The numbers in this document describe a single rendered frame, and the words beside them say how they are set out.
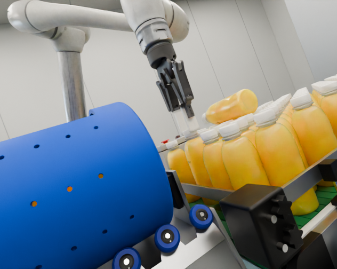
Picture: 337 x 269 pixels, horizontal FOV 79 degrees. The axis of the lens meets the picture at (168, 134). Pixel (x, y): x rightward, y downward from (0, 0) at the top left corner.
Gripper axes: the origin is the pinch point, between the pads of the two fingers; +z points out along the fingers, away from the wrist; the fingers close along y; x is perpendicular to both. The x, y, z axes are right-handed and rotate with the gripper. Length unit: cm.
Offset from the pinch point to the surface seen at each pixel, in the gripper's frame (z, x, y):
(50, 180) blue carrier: 1.7, -31.9, 15.6
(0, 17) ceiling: -224, -54, -265
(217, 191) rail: 17.1, -4.5, 9.1
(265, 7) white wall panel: -182, 432, -235
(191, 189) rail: 17.9, -4.4, -3.1
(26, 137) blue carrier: -5.5, -33.4, 11.0
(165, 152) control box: 7.7, -0.2, -22.0
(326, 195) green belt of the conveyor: 24.5, 12.2, 20.3
